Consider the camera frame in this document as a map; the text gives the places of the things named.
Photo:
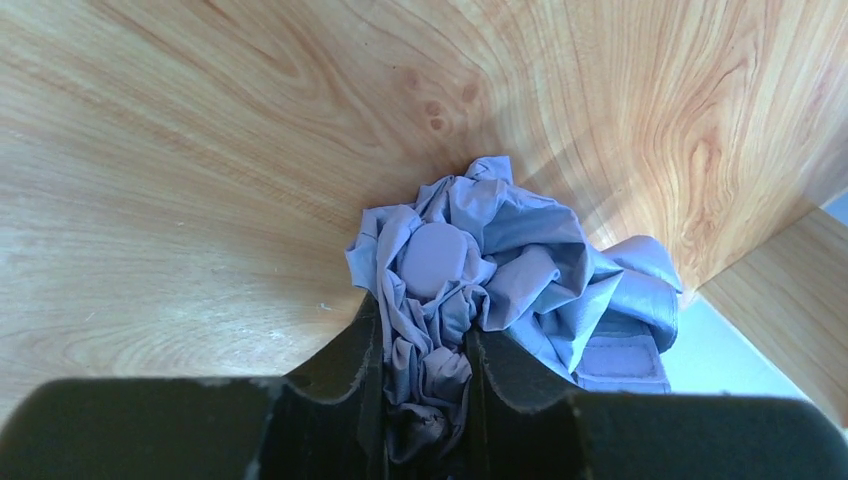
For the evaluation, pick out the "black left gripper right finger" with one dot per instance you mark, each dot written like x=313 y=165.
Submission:
x=526 y=422

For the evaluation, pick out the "lavender folding umbrella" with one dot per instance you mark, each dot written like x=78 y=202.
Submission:
x=478 y=251

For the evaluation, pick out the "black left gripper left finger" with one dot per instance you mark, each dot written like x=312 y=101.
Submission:
x=322 y=420

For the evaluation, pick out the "wooden shelf unit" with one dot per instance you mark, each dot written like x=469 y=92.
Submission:
x=788 y=297

